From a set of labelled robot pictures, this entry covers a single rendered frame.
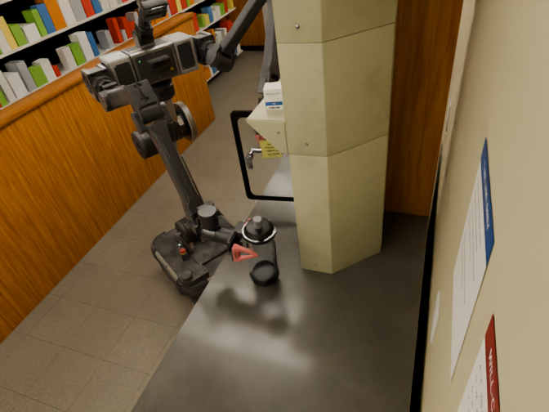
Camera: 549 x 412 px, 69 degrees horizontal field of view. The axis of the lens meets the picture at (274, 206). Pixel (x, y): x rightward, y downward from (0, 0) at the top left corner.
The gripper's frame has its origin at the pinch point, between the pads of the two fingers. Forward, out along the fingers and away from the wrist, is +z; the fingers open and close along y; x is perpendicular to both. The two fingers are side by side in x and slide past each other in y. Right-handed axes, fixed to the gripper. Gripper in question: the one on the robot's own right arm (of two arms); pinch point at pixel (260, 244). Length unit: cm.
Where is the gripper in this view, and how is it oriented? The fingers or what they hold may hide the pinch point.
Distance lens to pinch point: 126.6
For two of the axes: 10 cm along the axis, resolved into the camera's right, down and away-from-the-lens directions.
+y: 3.4, -6.5, 6.8
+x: 0.4, 7.4, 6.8
